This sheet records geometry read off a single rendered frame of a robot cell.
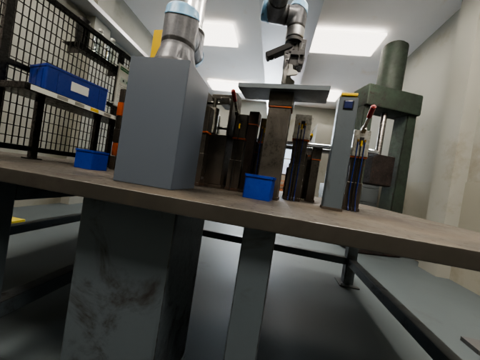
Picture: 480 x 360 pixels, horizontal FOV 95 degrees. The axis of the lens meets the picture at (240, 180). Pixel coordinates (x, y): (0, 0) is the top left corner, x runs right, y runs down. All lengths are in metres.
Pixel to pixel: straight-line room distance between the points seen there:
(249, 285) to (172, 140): 0.46
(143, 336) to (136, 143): 0.56
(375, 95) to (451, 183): 1.42
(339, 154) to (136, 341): 0.91
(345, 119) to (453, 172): 2.58
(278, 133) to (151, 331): 0.80
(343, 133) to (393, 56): 3.26
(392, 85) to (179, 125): 3.55
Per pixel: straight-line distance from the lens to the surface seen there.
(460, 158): 3.50
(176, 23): 0.91
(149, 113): 0.77
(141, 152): 0.76
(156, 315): 0.77
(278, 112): 0.97
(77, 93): 1.50
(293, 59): 1.06
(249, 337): 0.66
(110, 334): 0.87
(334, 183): 0.93
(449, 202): 3.43
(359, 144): 1.12
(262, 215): 0.50
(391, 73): 4.05
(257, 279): 0.59
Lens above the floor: 0.77
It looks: 1 degrees down
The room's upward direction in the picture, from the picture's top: 9 degrees clockwise
